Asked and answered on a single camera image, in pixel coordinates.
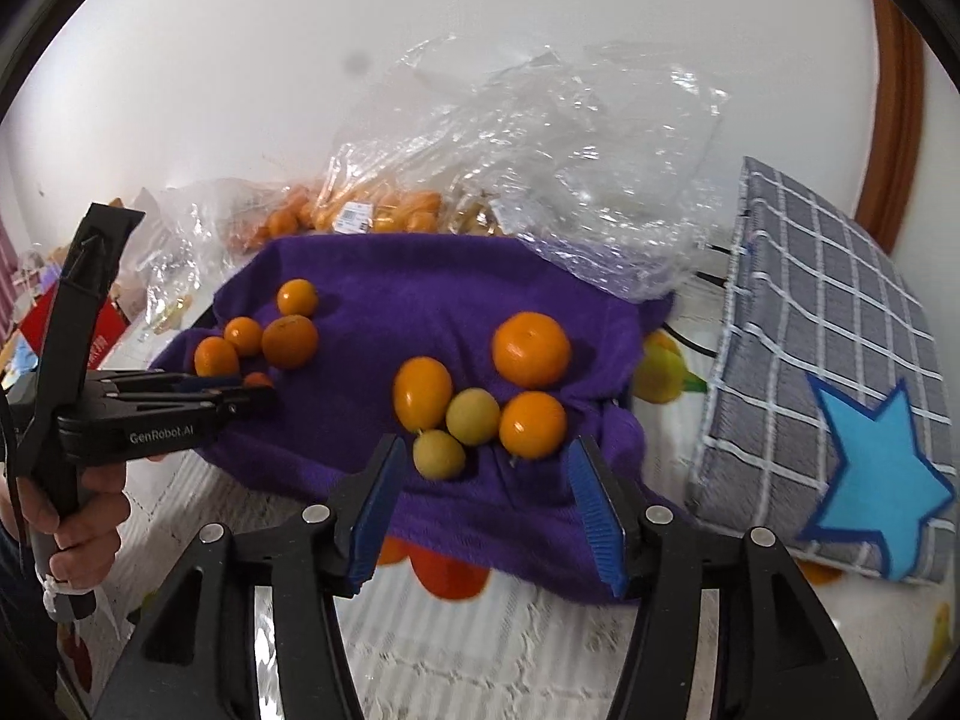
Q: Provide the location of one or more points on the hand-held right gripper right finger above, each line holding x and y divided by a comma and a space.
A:
596, 517

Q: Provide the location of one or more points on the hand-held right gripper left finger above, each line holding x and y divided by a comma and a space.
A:
379, 517

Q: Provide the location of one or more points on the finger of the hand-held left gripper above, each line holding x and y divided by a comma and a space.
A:
247, 405
206, 384

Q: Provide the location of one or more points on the small red fruit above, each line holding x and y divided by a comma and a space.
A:
259, 379

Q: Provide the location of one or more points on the small round orange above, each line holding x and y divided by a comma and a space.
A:
298, 297
216, 357
243, 335

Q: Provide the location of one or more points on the dull tangerine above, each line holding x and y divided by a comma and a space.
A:
291, 343

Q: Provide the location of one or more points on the yellow-green plum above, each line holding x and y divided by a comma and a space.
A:
474, 416
439, 455

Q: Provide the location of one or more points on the medium glossy orange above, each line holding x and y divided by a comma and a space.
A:
532, 425

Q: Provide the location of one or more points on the oval orange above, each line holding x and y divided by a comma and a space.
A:
424, 392

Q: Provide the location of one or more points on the large orange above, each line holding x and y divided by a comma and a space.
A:
531, 349

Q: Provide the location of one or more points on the person's left hand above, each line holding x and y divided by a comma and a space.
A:
90, 525

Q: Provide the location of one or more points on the red box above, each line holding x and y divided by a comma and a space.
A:
75, 330

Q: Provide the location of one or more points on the small clear plastic bag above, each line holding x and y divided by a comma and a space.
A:
195, 232

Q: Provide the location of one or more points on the purple towel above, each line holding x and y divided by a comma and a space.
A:
375, 300

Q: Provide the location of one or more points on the fruit-print lace tablecloth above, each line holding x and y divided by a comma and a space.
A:
487, 652

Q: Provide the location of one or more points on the pile of bagged oranges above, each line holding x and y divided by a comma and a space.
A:
405, 210

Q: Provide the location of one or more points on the grey checked cushion blue star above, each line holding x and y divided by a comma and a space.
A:
810, 300

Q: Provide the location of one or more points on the large clear plastic bag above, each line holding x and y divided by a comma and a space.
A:
585, 165

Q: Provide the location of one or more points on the brown wooden door frame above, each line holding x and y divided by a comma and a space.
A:
892, 127

